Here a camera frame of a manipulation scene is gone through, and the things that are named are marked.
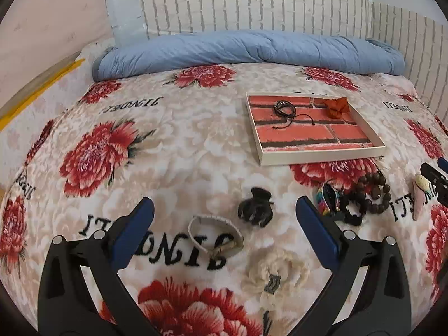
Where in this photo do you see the dark wooden bead bracelet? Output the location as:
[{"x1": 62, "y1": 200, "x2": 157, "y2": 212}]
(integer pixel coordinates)
[{"x1": 357, "y1": 170, "x2": 392, "y2": 216}]

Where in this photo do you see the rainbow woven bracelet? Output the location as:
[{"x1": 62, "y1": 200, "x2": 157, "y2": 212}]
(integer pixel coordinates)
[{"x1": 316, "y1": 179, "x2": 345, "y2": 214}]

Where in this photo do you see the yellow strip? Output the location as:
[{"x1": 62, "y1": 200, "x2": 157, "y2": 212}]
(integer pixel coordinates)
[{"x1": 0, "y1": 59, "x2": 86, "y2": 132}]

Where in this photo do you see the black cord bracelet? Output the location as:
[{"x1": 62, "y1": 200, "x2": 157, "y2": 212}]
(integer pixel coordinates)
[{"x1": 274, "y1": 100, "x2": 316, "y2": 128}]

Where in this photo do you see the orange fabric scrunchie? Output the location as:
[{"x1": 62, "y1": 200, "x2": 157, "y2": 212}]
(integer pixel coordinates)
[{"x1": 322, "y1": 97, "x2": 350, "y2": 120}]

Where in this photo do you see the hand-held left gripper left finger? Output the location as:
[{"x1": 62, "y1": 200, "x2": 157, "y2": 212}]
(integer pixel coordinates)
[{"x1": 38, "y1": 197, "x2": 165, "y2": 336}]

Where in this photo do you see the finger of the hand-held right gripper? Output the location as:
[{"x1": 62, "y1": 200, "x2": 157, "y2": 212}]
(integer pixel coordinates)
[{"x1": 420, "y1": 157, "x2": 448, "y2": 190}]

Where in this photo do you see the clear plastic bag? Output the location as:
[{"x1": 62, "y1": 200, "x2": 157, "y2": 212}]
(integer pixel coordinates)
[{"x1": 101, "y1": 0, "x2": 151, "y2": 48}]

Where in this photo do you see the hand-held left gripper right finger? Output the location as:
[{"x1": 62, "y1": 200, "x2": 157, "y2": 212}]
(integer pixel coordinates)
[{"x1": 295, "y1": 196, "x2": 412, "y2": 336}]

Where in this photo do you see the blue quilt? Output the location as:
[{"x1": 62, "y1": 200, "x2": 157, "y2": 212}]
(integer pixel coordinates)
[{"x1": 91, "y1": 30, "x2": 407, "y2": 81}]

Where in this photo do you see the white braided bracelet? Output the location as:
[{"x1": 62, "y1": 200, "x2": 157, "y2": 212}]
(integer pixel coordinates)
[{"x1": 188, "y1": 214, "x2": 244, "y2": 255}]

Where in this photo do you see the floral printed blanket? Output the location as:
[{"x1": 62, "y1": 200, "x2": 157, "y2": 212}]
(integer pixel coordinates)
[{"x1": 0, "y1": 40, "x2": 448, "y2": 336}]

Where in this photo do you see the black hair claw clip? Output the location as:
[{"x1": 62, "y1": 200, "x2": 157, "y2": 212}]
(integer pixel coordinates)
[{"x1": 238, "y1": 187, "x2": 274, "y2": 228}]

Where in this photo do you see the brick print shallow box tray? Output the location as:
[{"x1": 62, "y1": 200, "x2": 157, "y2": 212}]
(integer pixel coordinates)
[{"x1": 245, "y1": 91, "x2": 387, "y2": 167}]

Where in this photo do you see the cream crochet flower scrunchie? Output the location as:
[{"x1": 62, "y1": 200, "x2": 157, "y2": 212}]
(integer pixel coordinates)
[{"x1": 243, "y1": 250, "x2": 310, "y2": 312}]

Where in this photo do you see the pink plush hair clip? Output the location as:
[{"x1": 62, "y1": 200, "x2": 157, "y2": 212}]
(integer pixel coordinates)
[{"x1": 411, "y1": 173, "x2": 435, "y2": 221}]

